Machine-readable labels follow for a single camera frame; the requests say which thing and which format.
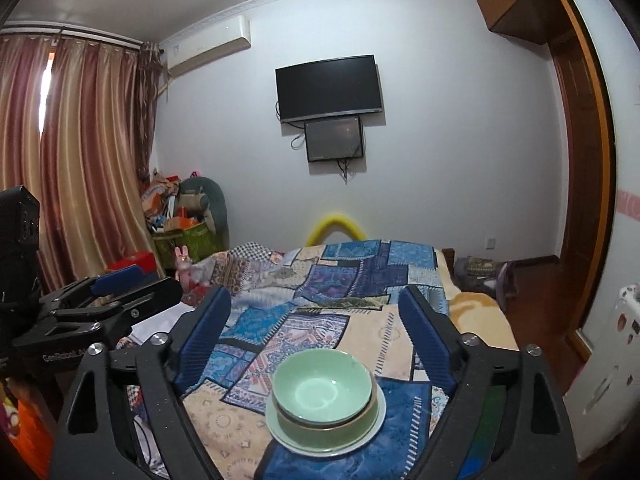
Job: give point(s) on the white curtain rail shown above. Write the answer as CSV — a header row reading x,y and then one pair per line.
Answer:
x,y
65,35

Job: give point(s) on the white wall socket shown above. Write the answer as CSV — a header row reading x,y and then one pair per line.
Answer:
x,y
490,243

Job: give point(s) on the purple bag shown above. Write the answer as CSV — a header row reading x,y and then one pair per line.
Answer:
x,y
509,282

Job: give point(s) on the green storage box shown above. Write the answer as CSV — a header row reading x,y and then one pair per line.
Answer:
x,y
190,245

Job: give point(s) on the pale green plate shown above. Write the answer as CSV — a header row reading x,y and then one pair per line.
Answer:
x,y
320,445

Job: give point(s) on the red box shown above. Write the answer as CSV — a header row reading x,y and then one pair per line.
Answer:
x,y
145,261

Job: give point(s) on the grey backpack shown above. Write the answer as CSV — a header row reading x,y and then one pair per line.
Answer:
x,y
475,270

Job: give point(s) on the black wall television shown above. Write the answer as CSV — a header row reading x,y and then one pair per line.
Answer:
x,y
327,87

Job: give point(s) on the pale green bowl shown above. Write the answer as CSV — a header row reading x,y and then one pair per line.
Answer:
x,y
320,385

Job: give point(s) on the white air conditioner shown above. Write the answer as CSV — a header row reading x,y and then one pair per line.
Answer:
x,y
210,45

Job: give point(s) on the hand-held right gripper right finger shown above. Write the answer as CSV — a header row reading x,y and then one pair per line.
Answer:
x,y
430,345

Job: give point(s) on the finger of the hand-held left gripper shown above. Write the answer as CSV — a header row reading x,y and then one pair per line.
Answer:
x,y
160,292
117,280

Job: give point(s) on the yellow foam tube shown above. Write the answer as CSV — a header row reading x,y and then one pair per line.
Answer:
x,y
336,218

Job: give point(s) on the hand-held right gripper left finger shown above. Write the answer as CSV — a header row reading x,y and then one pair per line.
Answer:
x,y
200,345

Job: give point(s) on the patchwork printed blanket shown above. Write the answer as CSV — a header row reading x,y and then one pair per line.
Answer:
x,y
320,285

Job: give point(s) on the brown wooden door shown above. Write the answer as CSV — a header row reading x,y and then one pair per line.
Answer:
x,y
580,160

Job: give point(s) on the striped pink curtain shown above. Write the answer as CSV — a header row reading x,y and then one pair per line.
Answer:
x,y
85,160

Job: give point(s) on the pink bunny toy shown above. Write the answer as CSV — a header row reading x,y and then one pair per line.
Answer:
x,y
184,260

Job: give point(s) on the small black monitor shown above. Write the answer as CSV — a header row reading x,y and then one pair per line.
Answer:
x,y
334,137

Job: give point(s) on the orange printed bag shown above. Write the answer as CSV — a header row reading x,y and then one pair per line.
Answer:
x,y
25,430

